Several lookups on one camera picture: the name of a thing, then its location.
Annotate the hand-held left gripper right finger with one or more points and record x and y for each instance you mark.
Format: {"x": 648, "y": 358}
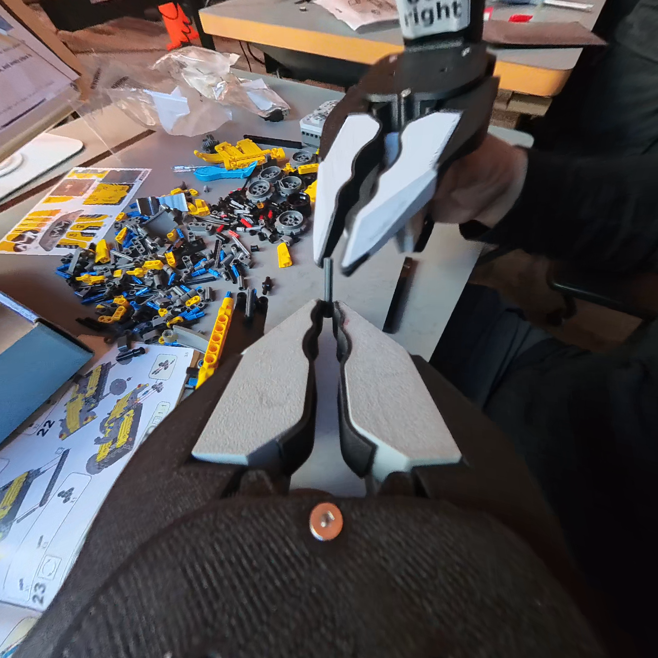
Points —
{"x": 396, "y": 401}

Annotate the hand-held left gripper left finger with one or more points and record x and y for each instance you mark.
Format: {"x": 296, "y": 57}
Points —
{"x": 257, "y": 401}

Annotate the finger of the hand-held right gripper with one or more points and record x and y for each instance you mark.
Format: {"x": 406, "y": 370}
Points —
{"x": 339, "y": 175}
{"x": 406, "y": 190}

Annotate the yellow black toy brick model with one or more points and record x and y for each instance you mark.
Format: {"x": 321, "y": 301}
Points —
{"x": 218, "y": 334}

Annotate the black toy beam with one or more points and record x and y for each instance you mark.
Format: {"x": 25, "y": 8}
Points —
{"x": 398, "y": 293}

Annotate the dark grey toy axle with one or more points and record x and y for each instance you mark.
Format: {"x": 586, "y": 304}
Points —
{"x": 328, "y": 282}

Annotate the person's right forearm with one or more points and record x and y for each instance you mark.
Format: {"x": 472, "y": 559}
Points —
{"x": 591, "y": 205}

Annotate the grey desk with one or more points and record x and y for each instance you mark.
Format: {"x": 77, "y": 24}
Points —
{"x": 334, "y": 277}

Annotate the person's right hand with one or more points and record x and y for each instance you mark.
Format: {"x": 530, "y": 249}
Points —
{"x": 478, "y": 185}

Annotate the grey toy motor block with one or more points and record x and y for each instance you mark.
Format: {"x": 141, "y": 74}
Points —
{"x": 316, "y": 126}

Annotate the cluster of grey toy wheels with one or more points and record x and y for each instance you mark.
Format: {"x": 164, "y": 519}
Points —
{"x": 290, "y": 221}

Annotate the white paper sheet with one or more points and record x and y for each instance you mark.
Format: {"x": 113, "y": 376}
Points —
{"x": 360, "y": 15}

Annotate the dark mat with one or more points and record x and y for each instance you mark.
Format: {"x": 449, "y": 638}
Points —
{"x": 540, "y": 33}

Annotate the table with orange edge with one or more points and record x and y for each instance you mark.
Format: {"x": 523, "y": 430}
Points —
{"x": 334, "y": 46}

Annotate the blue toy brick separator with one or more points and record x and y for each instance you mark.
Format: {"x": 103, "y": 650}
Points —
{"x": 221, "y": 173}

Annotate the crumpled clear plastic bags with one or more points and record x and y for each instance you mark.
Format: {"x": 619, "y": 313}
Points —
{"x": 195, "y": 92}

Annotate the pile of loose toy pieces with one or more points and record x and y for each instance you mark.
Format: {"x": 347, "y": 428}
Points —
{"x": 154, "y": 267}

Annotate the person's dark clothing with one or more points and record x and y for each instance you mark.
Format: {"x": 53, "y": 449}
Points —
{"x": 565, "y": 411}

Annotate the open instruction booklet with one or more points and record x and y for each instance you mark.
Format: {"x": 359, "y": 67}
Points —
{"x": 77, "y": 462}

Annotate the blue cardboard box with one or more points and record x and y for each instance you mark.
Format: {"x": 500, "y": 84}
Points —
{"x": 36, "y": 370}

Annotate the orange object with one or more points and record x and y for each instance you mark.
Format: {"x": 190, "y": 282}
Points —
{"x": 177, "y": 20}

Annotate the yellow printed leaflet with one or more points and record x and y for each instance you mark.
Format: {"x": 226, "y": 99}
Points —
{"x": 103, "y": 195}

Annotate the white stand base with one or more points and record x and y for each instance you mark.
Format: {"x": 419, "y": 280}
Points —
{"x": 41, "y": 154}

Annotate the printed display sign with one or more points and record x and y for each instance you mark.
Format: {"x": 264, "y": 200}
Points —
{"x": 31, "y": 72}

